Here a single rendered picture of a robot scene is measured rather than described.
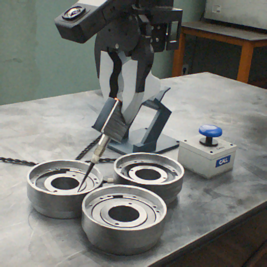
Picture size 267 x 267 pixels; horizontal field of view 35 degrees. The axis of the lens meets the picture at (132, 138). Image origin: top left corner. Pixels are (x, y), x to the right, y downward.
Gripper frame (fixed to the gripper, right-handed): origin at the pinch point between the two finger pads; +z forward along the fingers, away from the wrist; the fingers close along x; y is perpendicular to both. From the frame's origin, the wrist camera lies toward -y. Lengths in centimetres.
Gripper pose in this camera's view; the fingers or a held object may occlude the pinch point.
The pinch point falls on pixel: (117, 112)
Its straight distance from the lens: 58.1
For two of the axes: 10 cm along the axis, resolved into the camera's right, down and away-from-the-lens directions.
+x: -7.0, -3.2, 6.3
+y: 7.1, -2.2, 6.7
